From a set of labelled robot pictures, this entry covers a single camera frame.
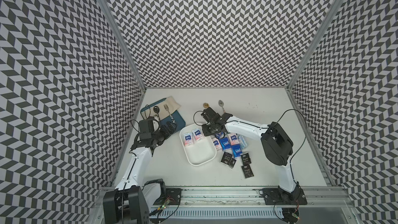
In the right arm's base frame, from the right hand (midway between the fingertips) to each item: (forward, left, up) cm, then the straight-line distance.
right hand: (206, 132), depth 91 cm
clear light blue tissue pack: (-7, -20, 0) cm, 21 cm away
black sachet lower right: (-21, -21, -3) cm, 30 cm away
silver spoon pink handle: (+24, -10, -3) cm, 26 cm away
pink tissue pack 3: (-4, -16, -1) cm, 16 cm away
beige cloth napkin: (+24, +25, -3) cm, 34 cm away
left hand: (-2, +19, +7) cm, 20 cm away
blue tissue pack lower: (-11, -16, -1) cm, 20 cm away
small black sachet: (-17, -14, -3) cm, 22 cm away
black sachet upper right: (-15, -21, -2) cm, 26 cm away
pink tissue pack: (-1, +5, 0) cm, 6 cm away
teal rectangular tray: (+12, +19, -4) cm, 23 cm away
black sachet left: (-15, -11, 0) cm, 19 cm away
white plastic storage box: (-9, +4, -4) cm, 10 cm away
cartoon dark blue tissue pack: (0, -8, -4) cm, 9 cm away
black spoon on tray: (+18, +34, -2) cm, 39 cm away
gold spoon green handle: (+22, +1, -3) cm, 22 cm away
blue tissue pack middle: (-7, -11, -1) cm, 13 cm away
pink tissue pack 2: (-6, -6, -2) cm, 9 cm away
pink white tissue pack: (-4, +11, -1) cm, 12 cm away
